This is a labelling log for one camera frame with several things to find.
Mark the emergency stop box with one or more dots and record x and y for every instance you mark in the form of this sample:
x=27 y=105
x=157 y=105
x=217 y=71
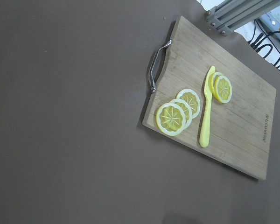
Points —
x=271 y=20

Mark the middle lemon slice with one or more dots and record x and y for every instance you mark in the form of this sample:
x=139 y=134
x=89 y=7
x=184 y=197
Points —
x=186 y=108

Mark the upright front lemon slice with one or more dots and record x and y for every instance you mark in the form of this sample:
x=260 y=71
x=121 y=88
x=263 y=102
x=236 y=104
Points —
x=223 y=89

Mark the grey aluminium frame profile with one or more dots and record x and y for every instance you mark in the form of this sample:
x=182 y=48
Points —
x=232 y=14

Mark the wooden cutting board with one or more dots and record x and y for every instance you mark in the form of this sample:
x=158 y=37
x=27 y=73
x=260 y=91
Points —
x=240 y=131

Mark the yellow plastic knife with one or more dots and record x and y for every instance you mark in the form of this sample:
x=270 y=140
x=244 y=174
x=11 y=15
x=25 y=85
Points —
x=205 y=127

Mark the upright rear lemon slice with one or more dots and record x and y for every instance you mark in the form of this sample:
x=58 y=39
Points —
x=212 y=81

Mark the upright lemon slice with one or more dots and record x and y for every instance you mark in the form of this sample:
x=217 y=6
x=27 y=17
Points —
x=212 y=81
x=223 y=89

